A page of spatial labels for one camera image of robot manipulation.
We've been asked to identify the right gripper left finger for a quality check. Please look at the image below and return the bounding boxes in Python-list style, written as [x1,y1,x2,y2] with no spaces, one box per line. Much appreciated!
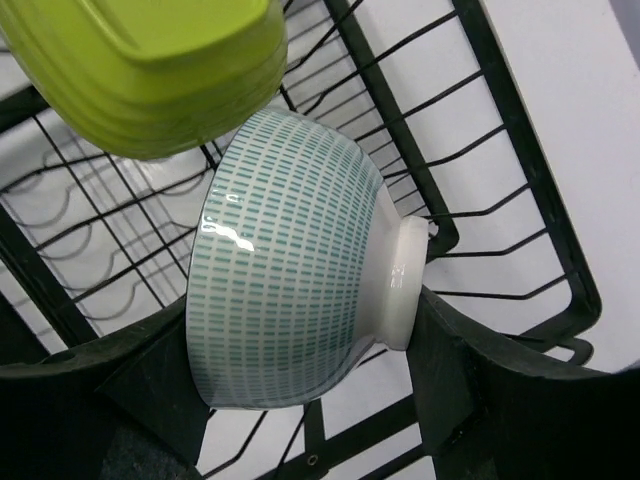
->
[1,298,209,479]

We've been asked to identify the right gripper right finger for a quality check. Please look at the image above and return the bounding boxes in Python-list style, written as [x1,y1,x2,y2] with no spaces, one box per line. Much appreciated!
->
[407,289,639,479]

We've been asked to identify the teal dashed ceramic bowl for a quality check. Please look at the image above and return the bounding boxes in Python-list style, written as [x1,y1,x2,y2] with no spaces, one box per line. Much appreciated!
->
[186,107,429,410]

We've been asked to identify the green square bowl white inside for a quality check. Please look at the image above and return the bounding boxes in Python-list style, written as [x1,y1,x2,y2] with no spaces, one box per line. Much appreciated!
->
[1,1,288,160]

